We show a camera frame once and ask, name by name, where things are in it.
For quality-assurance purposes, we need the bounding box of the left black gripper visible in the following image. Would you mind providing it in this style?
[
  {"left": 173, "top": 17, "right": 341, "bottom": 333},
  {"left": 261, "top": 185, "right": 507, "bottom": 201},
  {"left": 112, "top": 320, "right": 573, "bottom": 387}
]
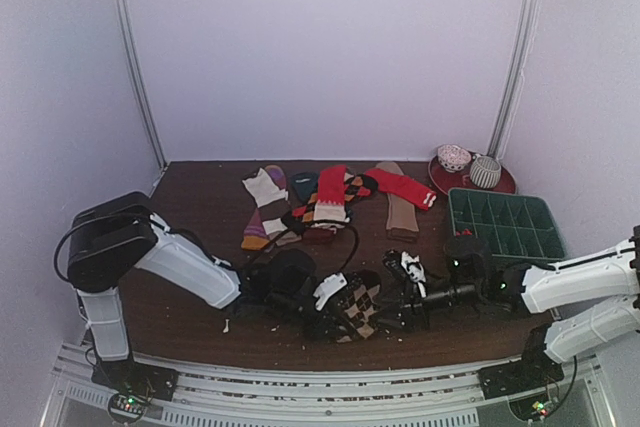
[{"left": 268, "top": 290, "right": 351, "bottom": 344}]

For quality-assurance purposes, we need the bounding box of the brown beige argyle sock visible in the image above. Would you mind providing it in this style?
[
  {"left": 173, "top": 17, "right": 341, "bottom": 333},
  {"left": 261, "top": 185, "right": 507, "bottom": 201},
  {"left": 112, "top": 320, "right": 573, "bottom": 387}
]
[{"left": 335, "top": 269, "right": 381, "bottom": 343}]

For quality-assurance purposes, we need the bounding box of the red snowflake sock pair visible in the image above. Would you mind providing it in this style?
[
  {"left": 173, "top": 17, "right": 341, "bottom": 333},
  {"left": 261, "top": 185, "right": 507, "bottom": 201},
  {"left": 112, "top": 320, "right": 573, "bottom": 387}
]
[{"left": 455, "top": 229, "right": 474, "bottom": 237}]

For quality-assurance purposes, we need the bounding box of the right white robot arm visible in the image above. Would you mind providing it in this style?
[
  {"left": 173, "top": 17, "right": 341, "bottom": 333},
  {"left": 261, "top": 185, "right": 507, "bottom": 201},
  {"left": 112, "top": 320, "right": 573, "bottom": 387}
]
[{"left": 375, "top": 232, "right": 639, "bottom": 389}]

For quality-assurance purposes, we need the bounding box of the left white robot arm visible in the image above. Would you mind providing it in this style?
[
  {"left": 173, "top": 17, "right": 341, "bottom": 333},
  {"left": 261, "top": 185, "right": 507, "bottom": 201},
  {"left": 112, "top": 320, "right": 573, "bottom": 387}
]
[{"left": 53, "top": 191, "right": 348, "bottom": 391}]

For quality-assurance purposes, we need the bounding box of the purple orange striped sock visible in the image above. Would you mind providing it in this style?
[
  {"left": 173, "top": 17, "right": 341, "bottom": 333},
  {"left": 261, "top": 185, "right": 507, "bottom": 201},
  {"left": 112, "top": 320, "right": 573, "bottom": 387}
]
[{"left": 241, "top": 164, "right": 287, "bottom": 251}]

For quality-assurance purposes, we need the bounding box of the white brown block sock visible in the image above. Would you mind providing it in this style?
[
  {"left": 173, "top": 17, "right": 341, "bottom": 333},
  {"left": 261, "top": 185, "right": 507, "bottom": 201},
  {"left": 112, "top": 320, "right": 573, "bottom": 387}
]
[{"left": 242, "top": 167, "right": 291, "bottom": 242}]

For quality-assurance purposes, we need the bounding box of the tan brown sock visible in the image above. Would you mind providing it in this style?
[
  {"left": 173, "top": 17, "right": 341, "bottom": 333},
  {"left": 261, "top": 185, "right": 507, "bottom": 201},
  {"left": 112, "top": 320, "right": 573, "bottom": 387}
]
[{"left": 385, "top": 192, "right": 419, "bottom": 243}]

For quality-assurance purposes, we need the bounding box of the red white zigzag sock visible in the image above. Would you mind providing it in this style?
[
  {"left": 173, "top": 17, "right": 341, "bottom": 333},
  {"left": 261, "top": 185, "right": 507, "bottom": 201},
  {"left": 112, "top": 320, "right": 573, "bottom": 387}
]
[{"left": 313, "top": 165, "right": 347, "bottom": 230}]

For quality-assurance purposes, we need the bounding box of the dark blue sock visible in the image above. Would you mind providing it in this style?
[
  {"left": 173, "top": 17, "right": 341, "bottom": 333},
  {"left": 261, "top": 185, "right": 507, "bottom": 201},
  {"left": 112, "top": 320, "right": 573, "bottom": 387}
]
[{"left": 290, "top": 172, "right": 319, "bottom": 203}]

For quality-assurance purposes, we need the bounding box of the red sock white cuff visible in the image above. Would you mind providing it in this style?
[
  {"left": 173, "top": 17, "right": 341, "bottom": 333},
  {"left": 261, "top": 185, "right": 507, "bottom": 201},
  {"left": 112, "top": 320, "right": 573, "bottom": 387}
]
[{"left": 365, "top": 168, "right": 437, "bottom": 210}]

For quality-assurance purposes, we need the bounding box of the orange brown argyle sock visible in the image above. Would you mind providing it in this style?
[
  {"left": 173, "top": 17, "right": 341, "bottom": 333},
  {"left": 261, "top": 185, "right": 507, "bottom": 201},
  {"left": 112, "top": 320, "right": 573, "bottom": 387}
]
[{"left": 283, "top": 168, "right": 378, "bottom": 234}]

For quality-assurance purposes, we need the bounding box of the red round plate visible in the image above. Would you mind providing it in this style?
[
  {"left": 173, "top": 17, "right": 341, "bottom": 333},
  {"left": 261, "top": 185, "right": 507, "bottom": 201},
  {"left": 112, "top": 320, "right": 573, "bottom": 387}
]
[{"left": 428, "top": 152, "right": 517, "bottom": 196}]

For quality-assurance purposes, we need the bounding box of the green divided organizer tray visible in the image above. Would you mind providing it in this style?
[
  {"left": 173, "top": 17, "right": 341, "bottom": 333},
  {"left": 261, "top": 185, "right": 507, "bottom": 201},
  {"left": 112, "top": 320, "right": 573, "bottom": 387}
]
[{"left": 448, "top": 188, "right": 567, "bottom": 265}]

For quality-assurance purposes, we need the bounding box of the white red patterned bowl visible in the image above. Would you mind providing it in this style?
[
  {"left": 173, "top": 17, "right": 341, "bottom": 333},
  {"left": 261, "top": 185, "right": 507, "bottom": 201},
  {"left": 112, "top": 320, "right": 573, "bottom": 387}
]
[{"left": 437, "top": 144, "right": 472, "bottom": 173}]

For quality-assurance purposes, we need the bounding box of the grey striped cup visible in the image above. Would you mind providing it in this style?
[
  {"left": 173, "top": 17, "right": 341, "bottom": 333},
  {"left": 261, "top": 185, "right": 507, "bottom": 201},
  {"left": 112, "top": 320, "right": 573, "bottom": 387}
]
[{"left": 469, "top": 155, "right": 502, "bottom": 189}]

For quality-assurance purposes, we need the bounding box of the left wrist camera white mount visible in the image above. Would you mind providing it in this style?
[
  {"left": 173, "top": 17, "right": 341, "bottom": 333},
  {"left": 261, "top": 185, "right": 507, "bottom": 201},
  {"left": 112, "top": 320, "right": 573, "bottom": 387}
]
[{"left": 313, "top": 273, "right": 348, "bottom": 312}]

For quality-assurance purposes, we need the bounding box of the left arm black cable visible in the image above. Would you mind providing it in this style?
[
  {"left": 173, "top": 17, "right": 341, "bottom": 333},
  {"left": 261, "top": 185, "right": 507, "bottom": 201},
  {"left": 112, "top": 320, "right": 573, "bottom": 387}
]
[{"left": 247, "top": 219, "right": 361, "bottom": 281}]

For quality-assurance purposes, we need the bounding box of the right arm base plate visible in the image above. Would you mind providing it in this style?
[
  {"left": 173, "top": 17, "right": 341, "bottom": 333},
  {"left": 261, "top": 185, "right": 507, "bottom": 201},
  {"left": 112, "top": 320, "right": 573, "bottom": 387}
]
[{"left": 477, "top": 360, "right": 565, "bottom": 400}]

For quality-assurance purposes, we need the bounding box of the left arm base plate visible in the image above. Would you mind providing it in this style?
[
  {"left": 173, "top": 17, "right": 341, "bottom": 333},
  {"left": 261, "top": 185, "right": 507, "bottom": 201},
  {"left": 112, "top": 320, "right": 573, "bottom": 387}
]
[{"left": 91, "top": 361, "right": 178, "bottom": 401}]

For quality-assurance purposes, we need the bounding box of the right aluminium frame post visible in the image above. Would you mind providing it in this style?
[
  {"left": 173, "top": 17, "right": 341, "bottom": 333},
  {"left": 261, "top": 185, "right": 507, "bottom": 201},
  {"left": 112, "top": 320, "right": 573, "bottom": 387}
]
[{"left": 487, "top": 0, "right": 540, "bottom": 161}]

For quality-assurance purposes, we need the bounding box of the aluminium frame post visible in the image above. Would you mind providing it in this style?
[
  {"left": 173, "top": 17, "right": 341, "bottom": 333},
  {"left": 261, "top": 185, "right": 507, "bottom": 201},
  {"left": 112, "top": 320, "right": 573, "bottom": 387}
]
[
  {"left": 114, "top": 0, "right": 168, "bottom": 171},
  {"left": 487, "top": 0, "right": 540, "bottom": 161}
]

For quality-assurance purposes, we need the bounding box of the left aluminium frame post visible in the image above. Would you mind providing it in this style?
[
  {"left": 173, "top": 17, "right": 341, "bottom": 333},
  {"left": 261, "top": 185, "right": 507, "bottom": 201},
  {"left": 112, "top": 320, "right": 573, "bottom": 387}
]
[{"left": 114, "top": 0, "right": 168, "bottom": 171}]

